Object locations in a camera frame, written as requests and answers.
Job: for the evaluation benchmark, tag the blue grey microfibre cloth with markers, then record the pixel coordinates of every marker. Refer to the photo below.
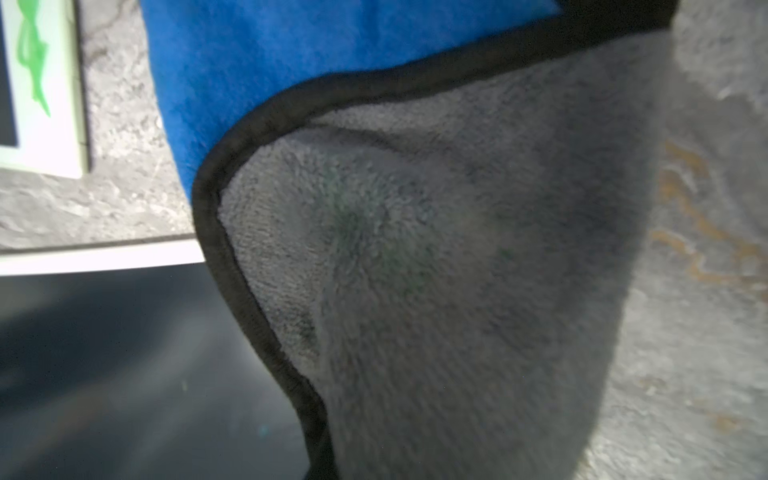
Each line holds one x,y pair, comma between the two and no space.
424,215

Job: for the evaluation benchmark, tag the white drawing tablet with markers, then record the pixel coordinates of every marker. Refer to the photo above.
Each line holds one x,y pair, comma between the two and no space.
124,362
43,122

